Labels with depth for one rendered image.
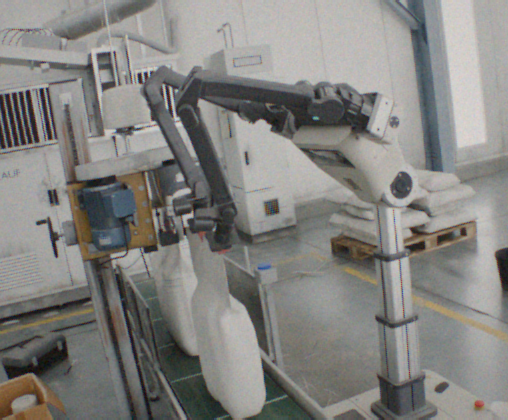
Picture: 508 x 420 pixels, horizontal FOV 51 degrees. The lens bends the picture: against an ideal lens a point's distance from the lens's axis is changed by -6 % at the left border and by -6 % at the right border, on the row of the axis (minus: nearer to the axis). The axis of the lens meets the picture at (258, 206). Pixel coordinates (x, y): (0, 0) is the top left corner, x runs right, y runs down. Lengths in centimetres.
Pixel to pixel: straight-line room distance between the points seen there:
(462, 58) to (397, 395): 686
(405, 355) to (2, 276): 381
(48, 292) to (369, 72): 485
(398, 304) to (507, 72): 740
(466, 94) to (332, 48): 233
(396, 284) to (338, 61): 550
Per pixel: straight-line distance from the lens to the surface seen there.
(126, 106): 211
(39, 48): 478
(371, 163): 175
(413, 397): 226
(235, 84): 147
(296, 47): 707
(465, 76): 859
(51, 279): 516
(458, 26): 860
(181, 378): 261
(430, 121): 803
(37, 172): 501
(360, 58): 751
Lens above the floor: 155
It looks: 11 degrees down
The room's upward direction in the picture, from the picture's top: 9 degrees counter-clockwise
